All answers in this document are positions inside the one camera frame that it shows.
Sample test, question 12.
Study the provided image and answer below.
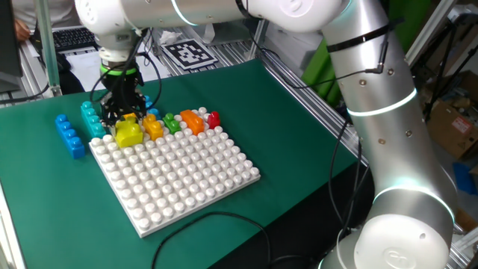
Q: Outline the black tripod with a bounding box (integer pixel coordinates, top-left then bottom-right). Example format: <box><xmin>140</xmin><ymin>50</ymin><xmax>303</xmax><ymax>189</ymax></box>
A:
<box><xmin>414</xmin><ymin>22</ymin><xmax>478</xmax><ymax>120</ymax></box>

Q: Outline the person in white shirt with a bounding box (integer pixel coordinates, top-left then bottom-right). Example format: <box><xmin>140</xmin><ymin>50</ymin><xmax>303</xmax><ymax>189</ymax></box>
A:
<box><xmin>10</xmin><ymin>0</ymin><xmax>81</xmax><ymax>29</ymax></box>

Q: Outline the lime yellow sloped block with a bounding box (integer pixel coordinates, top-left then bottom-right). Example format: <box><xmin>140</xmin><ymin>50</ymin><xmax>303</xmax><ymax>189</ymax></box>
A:
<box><xmin>114</xmin><ymin>118</ymin><xmax>145</xmax><ymax>149</ymax></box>

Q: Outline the small red block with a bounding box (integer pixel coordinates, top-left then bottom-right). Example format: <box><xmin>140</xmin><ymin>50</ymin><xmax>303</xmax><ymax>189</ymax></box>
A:
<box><xmin>207</xmin><ymin>111</ymin><xmax>221</xmax><ymax>130</ymax></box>

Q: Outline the green two-stud block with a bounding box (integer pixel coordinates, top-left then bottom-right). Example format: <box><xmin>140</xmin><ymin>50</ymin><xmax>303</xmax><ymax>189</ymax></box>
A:
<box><xmin>162</xmin><ymin>113</ymin><xmax>182</xmax><ymax>135</ymax></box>

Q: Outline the teal four-stud block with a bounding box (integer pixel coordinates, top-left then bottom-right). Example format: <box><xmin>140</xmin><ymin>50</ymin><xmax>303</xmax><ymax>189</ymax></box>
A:
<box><xmin>80</xmin><ymin>100</ymin><xmax>108</xmax><ymax>140</ymax></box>

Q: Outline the black desk pad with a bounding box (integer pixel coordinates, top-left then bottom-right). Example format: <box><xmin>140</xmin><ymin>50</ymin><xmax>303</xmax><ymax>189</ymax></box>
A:
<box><xmin>58</xmin><ymin>69</ymin><xmax>86</xmax><ymax>96</ymax></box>

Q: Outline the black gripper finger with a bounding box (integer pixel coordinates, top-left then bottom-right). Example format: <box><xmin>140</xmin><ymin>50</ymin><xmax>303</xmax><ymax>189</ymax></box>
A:
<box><xmin>128</xmin><ymin>93</ymin><xmax>148</xmax><ymax>121</ymax></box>
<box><xmin>99</xmin><ymin>92</ymin><xmax>122</xmax><ymax>129</ymax></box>

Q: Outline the orange-yellow two-stud block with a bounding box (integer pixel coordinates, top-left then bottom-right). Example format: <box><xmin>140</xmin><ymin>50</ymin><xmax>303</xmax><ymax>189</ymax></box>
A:
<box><xmin>142</xmin><ymin>114</ymin><xmax>164</xmax><ymax>142</ymax></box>

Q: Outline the black computer mouse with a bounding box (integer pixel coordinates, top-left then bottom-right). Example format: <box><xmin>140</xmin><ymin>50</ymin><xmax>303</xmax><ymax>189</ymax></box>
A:
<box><xmin>55</xmin><ymin>52</ymin><xmax>72</xmax><ymax>74</ymax></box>

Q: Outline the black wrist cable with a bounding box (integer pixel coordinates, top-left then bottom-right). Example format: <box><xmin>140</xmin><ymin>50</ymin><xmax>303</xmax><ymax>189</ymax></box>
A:
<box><xmin>89</xmin><ymin>28</ymin><xmax>164</xmax><ymax>111</ymax></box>

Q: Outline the blue three-stud block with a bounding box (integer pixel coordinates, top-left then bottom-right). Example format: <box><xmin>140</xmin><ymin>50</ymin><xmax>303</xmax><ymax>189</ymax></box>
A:
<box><xmin>143</xmin><ymin>95</ymin><xmax>162</xmax><ymax>121</ymax></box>

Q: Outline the white printed paper sheet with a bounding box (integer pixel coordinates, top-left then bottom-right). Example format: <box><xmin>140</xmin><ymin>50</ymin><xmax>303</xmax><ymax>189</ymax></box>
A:
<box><xmin>66</xmin><ymin>50</ymin><xmax>171</xmax><ymax>93</ymax></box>

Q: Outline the orange curved block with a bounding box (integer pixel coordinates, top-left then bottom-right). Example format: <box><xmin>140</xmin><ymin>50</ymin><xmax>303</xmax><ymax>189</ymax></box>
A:
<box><xmin>179</xmin><ymin>109</ymin><xmax>205</xmax><ymax>136</ymax></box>

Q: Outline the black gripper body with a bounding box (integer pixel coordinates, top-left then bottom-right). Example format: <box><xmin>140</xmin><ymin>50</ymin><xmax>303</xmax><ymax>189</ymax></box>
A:
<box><xmin>99</xmin><ymin>71</ymin><xmax>146</xmax><ymax>104</ymax></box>

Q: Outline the blue four-stud block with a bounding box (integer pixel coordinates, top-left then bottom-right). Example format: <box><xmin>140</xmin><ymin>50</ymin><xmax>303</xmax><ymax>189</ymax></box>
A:
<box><xmin>55</xmin><ymin>114</ymin><xmax>86</xmax><ymax>160</ymax></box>

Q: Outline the person's hand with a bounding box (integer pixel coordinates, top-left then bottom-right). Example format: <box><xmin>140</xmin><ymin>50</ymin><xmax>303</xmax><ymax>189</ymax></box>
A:
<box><xmin>13</xmin><ymin>17</ymin><xmax>31</xmax><ymax>41</ymax></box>

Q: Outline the crumpled white tissue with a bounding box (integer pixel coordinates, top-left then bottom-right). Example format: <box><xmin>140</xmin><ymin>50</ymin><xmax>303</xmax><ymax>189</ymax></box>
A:
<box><xmin>159</xmin><ymin>30</ymin><xmax>183</xmax><ymax>46</ymax></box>

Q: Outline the white studded baseplate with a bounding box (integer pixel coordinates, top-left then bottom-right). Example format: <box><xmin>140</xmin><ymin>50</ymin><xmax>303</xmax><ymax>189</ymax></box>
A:
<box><xmin>88</xmin><ymin>106</ymin><xmax>261</xmax><ymax>239</ymax></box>

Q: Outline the aluminium frame post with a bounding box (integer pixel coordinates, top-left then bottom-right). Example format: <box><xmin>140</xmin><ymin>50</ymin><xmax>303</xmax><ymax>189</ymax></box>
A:
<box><xmin>248</xmin><ymin>18</ymin><xmax>270</xmax><ymax>61</ymax></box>
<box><xmin>34</xmin><ymin>0</ymin><xmax>63</xmax><ymax>97</ymax></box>

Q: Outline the green table mat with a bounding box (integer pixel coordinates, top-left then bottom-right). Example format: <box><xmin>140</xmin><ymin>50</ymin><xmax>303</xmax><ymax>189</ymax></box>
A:
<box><xmin>0</xmin><ymin>58</ymin><xmax>359</xmax><ymax>269</ymax></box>

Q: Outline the black white fiducial marker board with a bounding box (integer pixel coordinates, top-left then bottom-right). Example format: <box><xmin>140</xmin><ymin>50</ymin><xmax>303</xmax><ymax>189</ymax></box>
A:
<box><xmin>161</xmin><ymin>38</ymin><xmax>220</xmax><ymax>71</ymax></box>

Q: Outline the dark monitor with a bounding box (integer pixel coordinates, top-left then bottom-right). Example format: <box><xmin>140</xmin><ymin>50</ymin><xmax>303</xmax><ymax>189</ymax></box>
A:
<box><xmin>0</xmin><ymin>0</ymin><xmax>23</xmax><ymax>93</ymax></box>

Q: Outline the black cable on table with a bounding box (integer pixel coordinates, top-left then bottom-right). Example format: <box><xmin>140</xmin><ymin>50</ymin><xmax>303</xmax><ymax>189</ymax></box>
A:
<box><xmin>151</xmin><ymin>211</ymin><xmax>318</xmax><ymax>269</ymax></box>

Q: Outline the brown cardboard box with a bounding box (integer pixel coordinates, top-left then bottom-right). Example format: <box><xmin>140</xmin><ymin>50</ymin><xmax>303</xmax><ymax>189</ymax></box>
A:
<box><xmin>425</xmin><ymin>99</ymin><xmax>478</xmax><ymax>160</ymax></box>

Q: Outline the black keyboard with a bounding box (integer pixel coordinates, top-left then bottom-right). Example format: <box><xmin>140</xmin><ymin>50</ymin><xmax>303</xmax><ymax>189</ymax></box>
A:
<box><xmin>31</xmin><ymin>25</ymin><xmax>100</xmax><ymax>53</ymax></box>

